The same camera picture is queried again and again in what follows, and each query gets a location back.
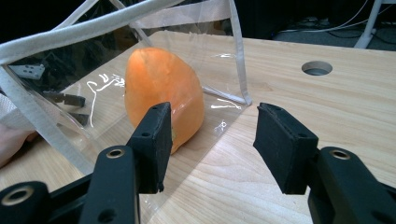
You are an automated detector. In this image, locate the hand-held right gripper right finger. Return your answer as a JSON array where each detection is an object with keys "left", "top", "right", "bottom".
[{"left": 252, "top": 102, "right": 396, "bottom": 224}]

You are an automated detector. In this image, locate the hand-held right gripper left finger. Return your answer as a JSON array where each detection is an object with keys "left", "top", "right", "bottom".
[{"left": 78, "top": 101, "right": 174, "bottom": 224}]

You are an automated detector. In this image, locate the transparent bag with white trim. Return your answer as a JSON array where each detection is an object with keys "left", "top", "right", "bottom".
[{"left": 0, "top": 0, "right": 253, "bottom": 224}]

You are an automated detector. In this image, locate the orange plush toy with face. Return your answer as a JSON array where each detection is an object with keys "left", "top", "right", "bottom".
[{"left": 123, "top": 46, "right": 206, "bottom": 155}]

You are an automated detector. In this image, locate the white metal stand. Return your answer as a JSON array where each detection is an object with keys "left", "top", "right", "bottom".
[{"left": 354, "top": 0, "right": 396, "bottom": 49}]

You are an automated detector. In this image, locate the white floor cable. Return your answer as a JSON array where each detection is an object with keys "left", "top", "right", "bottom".
[{"left": 278, "top": 0, "right": 396, "bottom": 34}]

